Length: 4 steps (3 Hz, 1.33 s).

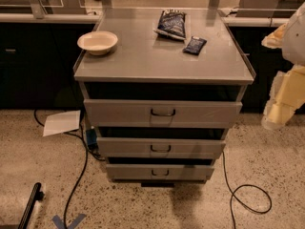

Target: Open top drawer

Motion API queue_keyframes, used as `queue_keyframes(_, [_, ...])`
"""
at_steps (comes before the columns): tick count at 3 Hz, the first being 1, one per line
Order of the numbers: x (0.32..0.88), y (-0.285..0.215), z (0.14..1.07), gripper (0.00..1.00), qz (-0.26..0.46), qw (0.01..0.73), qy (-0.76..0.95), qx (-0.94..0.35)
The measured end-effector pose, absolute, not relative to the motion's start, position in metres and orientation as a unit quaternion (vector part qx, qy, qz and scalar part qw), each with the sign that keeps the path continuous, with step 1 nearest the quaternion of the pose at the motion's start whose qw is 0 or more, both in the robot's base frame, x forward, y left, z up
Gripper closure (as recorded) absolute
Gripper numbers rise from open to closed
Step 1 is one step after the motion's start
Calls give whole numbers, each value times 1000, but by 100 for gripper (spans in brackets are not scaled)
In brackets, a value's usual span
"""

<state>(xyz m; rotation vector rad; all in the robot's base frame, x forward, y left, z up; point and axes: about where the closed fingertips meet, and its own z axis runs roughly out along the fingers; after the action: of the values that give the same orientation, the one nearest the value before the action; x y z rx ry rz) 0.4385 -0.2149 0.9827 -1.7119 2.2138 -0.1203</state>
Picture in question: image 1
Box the black cable left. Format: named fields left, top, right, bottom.
left=33, top=109, right=106, bottom=229

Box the large blue chip bag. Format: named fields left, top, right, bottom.
left=154, top=10, right=186, bottom=40

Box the small blue box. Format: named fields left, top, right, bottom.
left=86, top=129, right=97, bottom=150

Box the white paper sheet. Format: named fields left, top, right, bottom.
left=43, top=111, right=80, bottom=136

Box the small blue snack packet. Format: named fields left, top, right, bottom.
left=183, top=36, right=207, bottom=55

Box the white ceramic bowl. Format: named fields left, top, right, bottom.
left=77, top=31, right=118, bottom=55

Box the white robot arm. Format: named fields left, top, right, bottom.
left=261, top=3, right=305, bottom=130

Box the grey middle drawer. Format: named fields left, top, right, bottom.
left=97, top=137, right=225, bottom=159

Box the dark counter left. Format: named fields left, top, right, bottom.
left=0, top=22, right=95, bottom=109

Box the black cable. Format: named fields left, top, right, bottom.
left=33, top=109, right=106, bottom=229
left=221, top=151, right=273, bottom=229

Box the black bar object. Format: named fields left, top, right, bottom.
left=18, top=182, right=44, bottom=229

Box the grey bottom drawer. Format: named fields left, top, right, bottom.
left=106, top=164, right=214, bottom=180

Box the dark counter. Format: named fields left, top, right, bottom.
left=228, top=26, right=293, bottom=114
left=0, top=22, right=95, bottom=109

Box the dark counter right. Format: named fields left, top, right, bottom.
left=228, top=26, right=293, bottom=114

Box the black cable right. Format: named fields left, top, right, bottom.
left=221, top=151, right=273, bottom=229

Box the blue tape cross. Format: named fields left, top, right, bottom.
left=51, top=213, right=88, bottom=229

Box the grey top drawer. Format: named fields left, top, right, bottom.
left=84, top=99, right=242, bottom=128

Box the grey drawer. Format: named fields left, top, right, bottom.
left=84, top=99, right=242, bottom=128
left=97, top=137, right=225, bottom=159
left=106, top=164, right=214, bottom=180

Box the grey metal drawer cabinet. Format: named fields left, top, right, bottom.
left=74, top=9, right=254, bottom=186

